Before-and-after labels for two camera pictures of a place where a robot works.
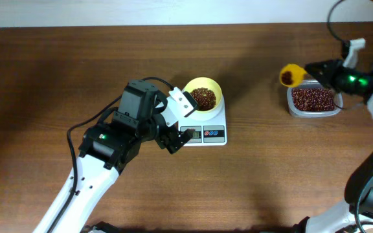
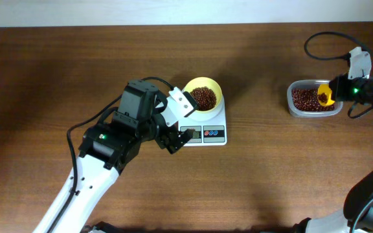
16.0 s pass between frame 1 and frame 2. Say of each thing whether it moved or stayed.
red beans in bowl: stayed
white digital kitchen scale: stayed
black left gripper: stayed
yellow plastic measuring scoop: moved
